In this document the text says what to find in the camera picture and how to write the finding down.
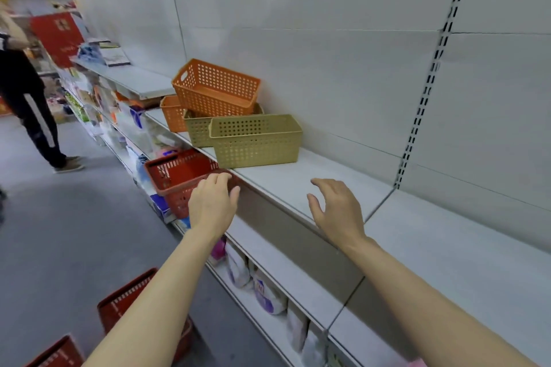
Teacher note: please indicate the person's right hand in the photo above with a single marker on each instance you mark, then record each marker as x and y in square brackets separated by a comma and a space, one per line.
[340, 220]

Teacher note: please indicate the person's left hand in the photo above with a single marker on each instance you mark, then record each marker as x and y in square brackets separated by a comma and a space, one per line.
[213, 207]

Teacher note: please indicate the red shopping basket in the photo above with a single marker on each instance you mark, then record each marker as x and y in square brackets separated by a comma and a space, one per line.
[120, 298]
[170, 177]
[56, 356]

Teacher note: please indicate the white metal store shelves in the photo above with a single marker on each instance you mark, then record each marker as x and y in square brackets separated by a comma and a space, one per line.
[344, 57]

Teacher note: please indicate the person's right forearm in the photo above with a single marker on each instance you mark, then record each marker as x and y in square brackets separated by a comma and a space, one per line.
[430, 315]

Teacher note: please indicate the person's left forearm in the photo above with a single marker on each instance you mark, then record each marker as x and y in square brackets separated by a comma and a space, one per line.
[146, 311]

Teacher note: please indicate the white jug purple label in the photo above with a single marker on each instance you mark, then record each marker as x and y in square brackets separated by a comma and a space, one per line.
[237, 268]
[269, 293]

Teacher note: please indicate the flat printed packs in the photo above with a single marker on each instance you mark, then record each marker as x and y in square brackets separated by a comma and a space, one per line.
[114, 57]

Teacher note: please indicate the red square gift box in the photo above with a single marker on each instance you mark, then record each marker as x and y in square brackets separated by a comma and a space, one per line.
[58, 40]

